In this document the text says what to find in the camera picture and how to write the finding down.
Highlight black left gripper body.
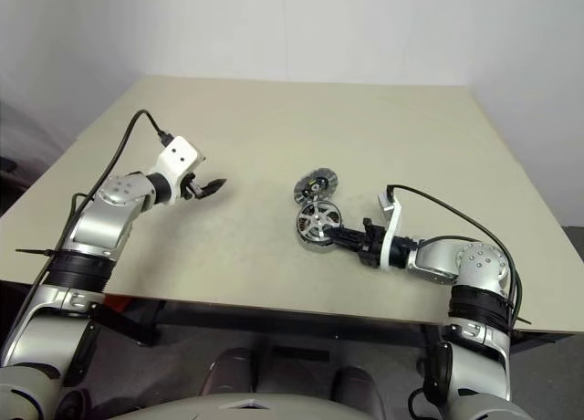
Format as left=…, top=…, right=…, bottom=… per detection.
left=180, top=173, right=204, bottom=201

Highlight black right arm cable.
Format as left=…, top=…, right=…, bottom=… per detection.
left=386, top=184, right=527, bottom=326

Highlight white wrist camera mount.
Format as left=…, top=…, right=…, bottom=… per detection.
left=377, top=188, right=403, bottom=272
left=149, top=135, right=204, bottom=207

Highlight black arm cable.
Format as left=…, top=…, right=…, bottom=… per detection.
left=386, top=184, right=527, bottom=326
left=8, top=109, right=174, bottom=348

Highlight grey robot torso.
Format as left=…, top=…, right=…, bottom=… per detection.
left=108, top=391, right=390, bottom=420

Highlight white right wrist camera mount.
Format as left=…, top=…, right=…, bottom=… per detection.
left=377, top=188, right=403, bottom=272

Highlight silver spoked rotor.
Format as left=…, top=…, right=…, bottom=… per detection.
left=296, top=199, right=341, bottom=239

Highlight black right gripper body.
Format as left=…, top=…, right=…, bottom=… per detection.
left=357, top=216, right=390, bottom=268

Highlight red object under table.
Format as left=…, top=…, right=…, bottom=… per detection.
left=108, top=296, right=134, bottom=317

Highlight black table frame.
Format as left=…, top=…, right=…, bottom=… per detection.
left=89, top=298, right=560, bottom=351

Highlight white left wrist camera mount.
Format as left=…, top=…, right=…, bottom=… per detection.
left=149, top=135, right=204, bottom=207

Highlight grey motor housing lid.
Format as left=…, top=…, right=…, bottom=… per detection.
left=293, top=166, right=339, bottom=205

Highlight dark rounded shape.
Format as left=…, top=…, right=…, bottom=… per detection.
left=329, top=365, right=381, bottom=411
left=200, top=346, right=257, bottom=397

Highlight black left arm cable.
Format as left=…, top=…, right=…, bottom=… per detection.
left=8, top=109, right=174, bottom=348

